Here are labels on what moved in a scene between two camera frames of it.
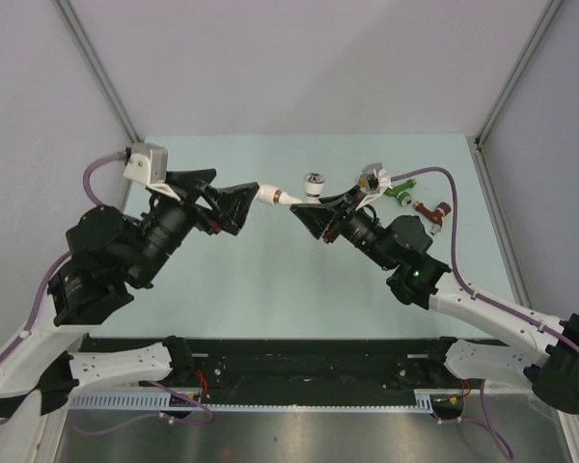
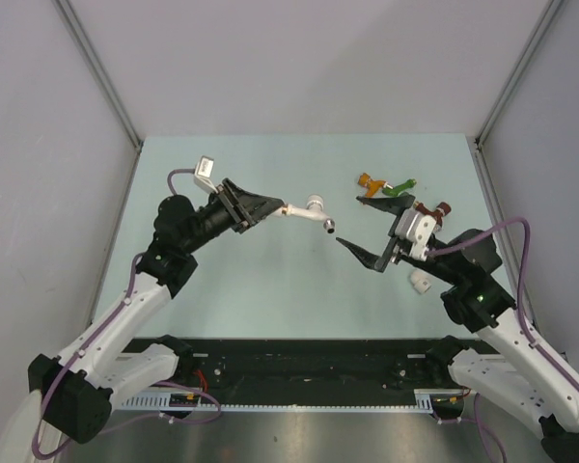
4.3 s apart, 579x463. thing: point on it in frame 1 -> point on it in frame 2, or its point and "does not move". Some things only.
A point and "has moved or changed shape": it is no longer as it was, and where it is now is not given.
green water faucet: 404,199 does not move
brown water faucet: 435,217 does not move
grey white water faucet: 313,187 has moved or changed shape
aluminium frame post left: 99,70 does not move
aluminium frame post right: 548,16 does not move
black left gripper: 231,209 -> 243,208
